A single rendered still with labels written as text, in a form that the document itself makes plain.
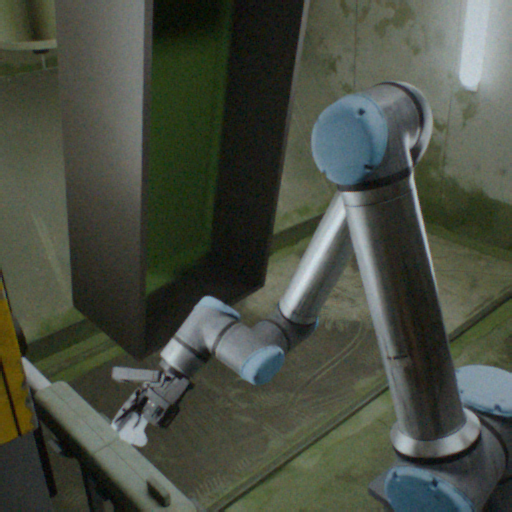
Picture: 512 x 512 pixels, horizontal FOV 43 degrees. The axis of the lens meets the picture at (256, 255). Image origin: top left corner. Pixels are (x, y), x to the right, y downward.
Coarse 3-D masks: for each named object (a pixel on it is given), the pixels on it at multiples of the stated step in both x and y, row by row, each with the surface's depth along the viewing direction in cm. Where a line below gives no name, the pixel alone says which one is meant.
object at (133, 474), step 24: (24, 360) 94; (48, 384) 89; (48, 408) 84; (72, 408) 83; (72, 432) 80; (96, 432) 79; (96, 456) 76; (120, 456) 76; (120, 480) 73; (144, 480) 72; (168, 480) 73; (120, 504) 74; (144, 504) 69; (168, 504) 69; (192, 504) 70
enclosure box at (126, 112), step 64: (64, 0) 160; (128, 0) 144; (192, 0) 197; (256, 0) 196; (64, 64) 171; (128, 64) 153; (192, 64) 210; (256, 64) 205; (64, 128) 183; (128, 128) 162; (192, 128) 224; (256, 128) 216; (128, 192) 173; (192, 192) 241; (256, 192) 227; (128, 256) 185; (192, 256) 253; (256, 256) 240; (128, 320) 199
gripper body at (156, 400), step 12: (168, 372) 136; (144, 384) 135; (156, 384) 136; (168, 384) 136; (180, 384) 135; (192, 384) 137; (144, 396) 134; (156, 396) 133; (168, 396) 134; (180, 396) 134; (144, 408) 134; (156, 408) 132; (168, 408) 135; (180, 408) 138; (156, 420) 132; (168, 420) 136
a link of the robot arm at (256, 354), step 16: (224, 336) 133; (240, 336) 132; (256, 336) 133; (272, 336) 134; (224, 352) 132; (240, 352) 131; (256, 352) 130; (272, 352) 130; (240, 368) 130; (256, 368) 129; (272, 368) 132; (256, 384) 132
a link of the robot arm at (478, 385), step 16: (464, 368) 125; (480, 368) 125; (496, 368) 126; (464, 384) 120; (480, 384) 120; (496, 384) 120; (464, 400) 117; (480, 400) 116; (496, 400) 116; (480, 416) 115; (496, 416) 115; (496, 432) 114
